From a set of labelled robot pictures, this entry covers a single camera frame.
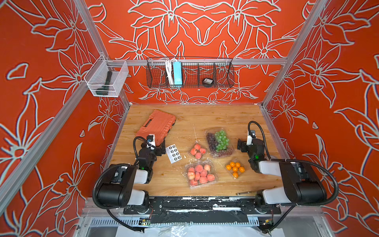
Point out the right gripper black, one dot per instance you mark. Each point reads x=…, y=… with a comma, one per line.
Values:
x=243, y=145

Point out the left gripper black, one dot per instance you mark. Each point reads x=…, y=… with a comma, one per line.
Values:
x=160, y=149

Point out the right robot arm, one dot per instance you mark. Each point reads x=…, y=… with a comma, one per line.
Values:
x=305, y=183

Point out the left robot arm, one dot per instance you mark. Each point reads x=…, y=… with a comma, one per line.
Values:
x=114, y=187

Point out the grape clamshell box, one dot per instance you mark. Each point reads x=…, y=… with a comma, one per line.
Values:
x=218, y=142

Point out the orange plastic tool case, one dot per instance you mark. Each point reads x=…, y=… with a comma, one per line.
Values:
x=159, y=124

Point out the small peach clamshell box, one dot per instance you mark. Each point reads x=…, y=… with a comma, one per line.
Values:
x=198, y=151

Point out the large peach clamshell box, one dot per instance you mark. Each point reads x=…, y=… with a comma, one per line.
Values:
x=200, y=174

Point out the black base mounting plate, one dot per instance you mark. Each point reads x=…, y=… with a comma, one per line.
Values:
x=205, y=210

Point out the light blue box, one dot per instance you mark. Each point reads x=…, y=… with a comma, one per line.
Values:
x=177, y=72

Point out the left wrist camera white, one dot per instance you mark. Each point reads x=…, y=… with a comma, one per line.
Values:
x=151, y=140

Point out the black wire wall basket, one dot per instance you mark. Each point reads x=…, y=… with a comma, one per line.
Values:
x=159, y=72

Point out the clear acrylic wall bin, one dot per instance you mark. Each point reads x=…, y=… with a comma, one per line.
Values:
x=96, y=76

